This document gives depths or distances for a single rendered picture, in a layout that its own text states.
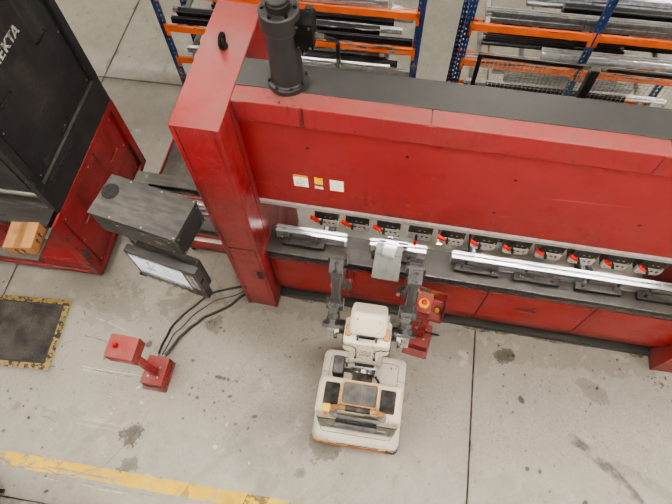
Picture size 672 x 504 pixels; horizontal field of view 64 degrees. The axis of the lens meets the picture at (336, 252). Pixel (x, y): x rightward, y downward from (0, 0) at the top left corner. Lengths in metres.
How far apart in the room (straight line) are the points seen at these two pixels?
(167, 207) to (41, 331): 2.53
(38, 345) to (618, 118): 4.42
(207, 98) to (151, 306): 2.51
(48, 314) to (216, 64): 2.99
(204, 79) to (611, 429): 3.75
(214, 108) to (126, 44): 4.14
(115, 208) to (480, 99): 1.86
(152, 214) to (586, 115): 2.12
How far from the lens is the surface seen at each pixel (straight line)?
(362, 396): 3.43
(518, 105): 2.73
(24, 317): 5.26
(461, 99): 2.70
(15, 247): 4.19
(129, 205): 2.93
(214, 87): 2.78
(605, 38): 4.67
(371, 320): 3.06
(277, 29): 2.41
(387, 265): 3.61
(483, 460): 4.40
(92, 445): 4.71
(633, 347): 4.94
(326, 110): 2.61
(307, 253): 3.79
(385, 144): 2.74
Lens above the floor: 4.27
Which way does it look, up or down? 64 degrees down
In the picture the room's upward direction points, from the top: 3 degrees counter-clockwise
